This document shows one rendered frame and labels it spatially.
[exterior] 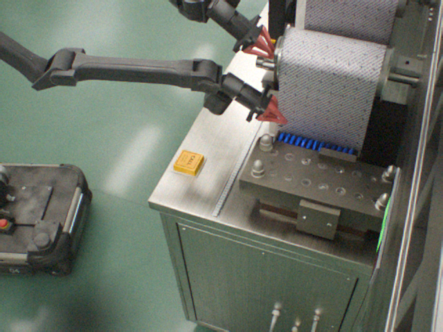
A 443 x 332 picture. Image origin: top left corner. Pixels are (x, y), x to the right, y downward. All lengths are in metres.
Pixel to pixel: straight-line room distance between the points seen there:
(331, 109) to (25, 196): 1.58
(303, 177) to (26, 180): 1.57
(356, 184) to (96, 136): 1.94
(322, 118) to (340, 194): 0.20
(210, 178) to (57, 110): 1.89
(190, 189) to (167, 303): 0.92
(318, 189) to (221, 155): 0.37
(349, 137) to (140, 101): 1.96
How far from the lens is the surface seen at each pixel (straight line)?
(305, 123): 1.33
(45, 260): 2.23
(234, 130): 1.56
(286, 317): 1.72
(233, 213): 1.36
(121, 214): 2.54
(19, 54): 1.38
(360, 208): 1.23
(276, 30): 1.59
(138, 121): 2.96
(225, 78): 1.30
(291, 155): 1.32
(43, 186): 2.42
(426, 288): 0.46
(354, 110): 1.26
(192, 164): 1.44
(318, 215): 1.24
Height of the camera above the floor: 2.01
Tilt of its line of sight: 49 degrees down
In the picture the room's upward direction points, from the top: 4 degrees counter-clockwise
